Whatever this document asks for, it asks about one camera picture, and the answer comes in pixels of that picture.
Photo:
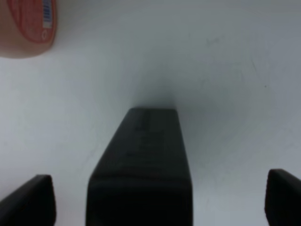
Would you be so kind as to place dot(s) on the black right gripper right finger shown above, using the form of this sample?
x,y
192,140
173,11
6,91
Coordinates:
x,y
283,199

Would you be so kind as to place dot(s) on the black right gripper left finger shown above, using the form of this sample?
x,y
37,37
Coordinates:
x,y
32,204

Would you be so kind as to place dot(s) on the dark green rectangular bottle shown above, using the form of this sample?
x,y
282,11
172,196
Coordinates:
x,y
143,177

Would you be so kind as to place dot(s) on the pink bottle white cap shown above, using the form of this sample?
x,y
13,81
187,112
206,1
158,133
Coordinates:
x,y
27,27

